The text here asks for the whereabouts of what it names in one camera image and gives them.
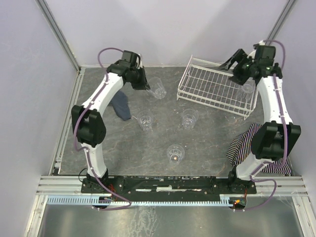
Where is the blue cable duct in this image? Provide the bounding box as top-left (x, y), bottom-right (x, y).
top-left (46, 195), bottom-right (233, 207)

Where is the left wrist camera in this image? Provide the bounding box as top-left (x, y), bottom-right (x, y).
top-left (136, 54), bottom-right (143, 69)

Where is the clear cup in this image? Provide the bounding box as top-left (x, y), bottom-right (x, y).
top-left (137, 110), bottom-right (154, 131)
top-left (182, 109), bottom-right (198, 129)
top-left (239, 79), bottom-right (255, 103)
top-left (234, 84), bottom-right (243, 101)
top-left (147, 77), bottom-right (166, 99)
top-left (166, 144), bottom-right (185, 164)

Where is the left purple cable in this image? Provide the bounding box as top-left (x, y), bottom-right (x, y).
top-left (73, 47), bottom-right (133, 211)

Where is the dark blue cloth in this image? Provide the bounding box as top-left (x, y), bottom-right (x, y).
top-left (109, 90), bottom-right (131, 121)

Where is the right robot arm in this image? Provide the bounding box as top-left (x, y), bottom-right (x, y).
top-left (219, 42), bottom-right (301, 182)

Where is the striped cloth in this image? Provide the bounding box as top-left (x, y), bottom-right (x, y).
top-left (226, 123), bottom-right (291, 175)

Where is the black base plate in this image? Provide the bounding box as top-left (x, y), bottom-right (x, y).
top-left (81, 175), bottom-right (257, 203)

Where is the purple cable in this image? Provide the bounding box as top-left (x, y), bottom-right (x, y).
top-left (232, 39), bottom-right (288, 212)
top-left (73, 47), bottom-right (133, 211)

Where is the white wire dish rack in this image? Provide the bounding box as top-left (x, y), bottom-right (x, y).
top-left (176, 56), bottom-right (258, 119)

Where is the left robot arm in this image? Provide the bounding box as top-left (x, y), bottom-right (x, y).
top-left (71, 47), bottom-right (150, 180)

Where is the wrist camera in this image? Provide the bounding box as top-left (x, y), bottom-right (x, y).
top-left (136, 54), bottom-right (143, 69)
top-left (253, 41), bottom-right (266, 50)

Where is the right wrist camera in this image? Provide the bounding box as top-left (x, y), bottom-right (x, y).
top-left (253, 41), bottom-right (266, 50)

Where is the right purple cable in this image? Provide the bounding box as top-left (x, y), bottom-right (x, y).
top-left (232, 39), bottom-right (288, 212)

